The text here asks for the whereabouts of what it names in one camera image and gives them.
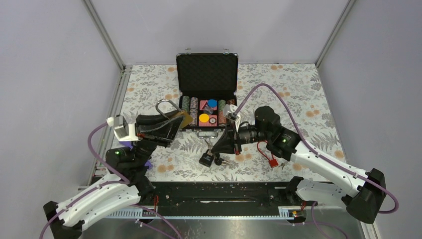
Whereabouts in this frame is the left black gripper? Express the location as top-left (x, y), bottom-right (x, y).
top-left (134, 109), bottom-right (187, 166)

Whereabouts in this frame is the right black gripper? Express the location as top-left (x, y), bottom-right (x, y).
top-left (211, 119), bottom-right (270, 155)

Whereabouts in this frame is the black padlock with keys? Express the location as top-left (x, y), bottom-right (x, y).
top-left (199, 139), bottom-right (228, 167)

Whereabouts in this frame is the brass padlock long shackle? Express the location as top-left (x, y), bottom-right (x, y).
top-left (155, 99), bottom-right (193, 129)

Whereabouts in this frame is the red cable lock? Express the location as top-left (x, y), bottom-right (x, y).
top-left (257, 140), bottom-right (279, 169)

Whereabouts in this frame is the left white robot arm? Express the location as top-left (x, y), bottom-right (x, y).
top-left (39, 110), bottom-right (186, 239)

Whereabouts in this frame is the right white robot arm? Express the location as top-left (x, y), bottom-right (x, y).
top-left (211, 105), bottom-right (386, 224)

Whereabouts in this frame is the floral tablecloth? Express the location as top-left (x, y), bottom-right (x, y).
top-left (121, 64), bottom-right (345, 182)

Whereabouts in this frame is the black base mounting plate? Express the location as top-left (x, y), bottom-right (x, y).
top-left (135, 182), bottom-right (313, 219)

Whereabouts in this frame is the black poker chip case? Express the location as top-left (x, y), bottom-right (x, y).
top-left (176, 53), bottom-right (239, 132)

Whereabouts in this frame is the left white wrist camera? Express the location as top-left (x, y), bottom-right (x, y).
top-left (112, 116), bottom-right (138, 142)

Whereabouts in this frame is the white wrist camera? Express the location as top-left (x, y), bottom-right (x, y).
top-left (112, 116), bottom-right (138, 142)
top-left (222, 104), bottom-right (241, 131)

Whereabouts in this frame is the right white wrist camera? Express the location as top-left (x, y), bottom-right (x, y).
top-left (222, 104), bottom-right (241, 131)

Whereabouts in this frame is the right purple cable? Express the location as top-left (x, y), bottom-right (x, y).
top-left (230, 83), bottom-right (400, 215)

